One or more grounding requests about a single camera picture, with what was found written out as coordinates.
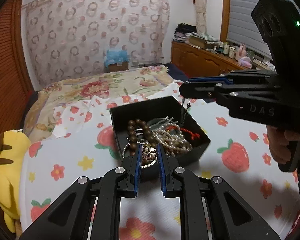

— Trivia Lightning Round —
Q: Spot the silver chain necklace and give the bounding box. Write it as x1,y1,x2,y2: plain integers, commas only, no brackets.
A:
180,97,192,128

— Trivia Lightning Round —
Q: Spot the white pearl necklace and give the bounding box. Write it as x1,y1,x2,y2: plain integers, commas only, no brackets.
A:
149,127,193,156

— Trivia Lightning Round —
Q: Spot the gold flower brooch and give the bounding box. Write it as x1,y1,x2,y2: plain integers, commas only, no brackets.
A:
141,145,157,162

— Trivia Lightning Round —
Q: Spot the black jewelry box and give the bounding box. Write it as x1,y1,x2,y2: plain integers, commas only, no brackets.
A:
110,96,211,166

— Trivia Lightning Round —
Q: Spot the person's right hand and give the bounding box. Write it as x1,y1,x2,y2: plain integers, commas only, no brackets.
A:
267,126,300,164

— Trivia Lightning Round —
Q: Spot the wooden sideboard cabinet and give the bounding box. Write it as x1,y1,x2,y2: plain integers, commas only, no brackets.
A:
171,41,249,77

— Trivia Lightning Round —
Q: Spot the pink bunny figurine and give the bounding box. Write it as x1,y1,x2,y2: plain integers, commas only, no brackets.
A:
236,44,252,69

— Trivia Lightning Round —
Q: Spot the stack of folded clothes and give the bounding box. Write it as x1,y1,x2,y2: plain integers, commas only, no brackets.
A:
173,23,197,43

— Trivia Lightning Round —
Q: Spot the strawberry print white blanket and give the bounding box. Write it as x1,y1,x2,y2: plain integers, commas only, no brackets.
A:
19,82,300,239

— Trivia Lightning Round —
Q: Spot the blue bag on box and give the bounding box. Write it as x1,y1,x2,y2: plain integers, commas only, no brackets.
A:
104,49,130,72

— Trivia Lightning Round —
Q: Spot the grey window blind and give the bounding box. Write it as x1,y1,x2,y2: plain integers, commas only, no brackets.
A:
226,0,286,61

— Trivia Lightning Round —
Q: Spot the beige side curtain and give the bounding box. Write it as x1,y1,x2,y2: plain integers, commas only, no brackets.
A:
194,0,207,34

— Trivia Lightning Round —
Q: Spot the yellow plush toy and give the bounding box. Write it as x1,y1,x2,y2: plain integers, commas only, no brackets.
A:
0,129,31,233

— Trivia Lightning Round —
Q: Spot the circle pattern sheer curtain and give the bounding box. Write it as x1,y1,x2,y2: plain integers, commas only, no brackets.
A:
24,0,170,86

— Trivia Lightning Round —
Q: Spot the red cord bracelet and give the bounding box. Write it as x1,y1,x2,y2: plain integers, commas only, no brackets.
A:
166,125,201,142

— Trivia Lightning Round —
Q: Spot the brown wooden bead bracelet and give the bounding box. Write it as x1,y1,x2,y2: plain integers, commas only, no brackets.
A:
127,119,159,156

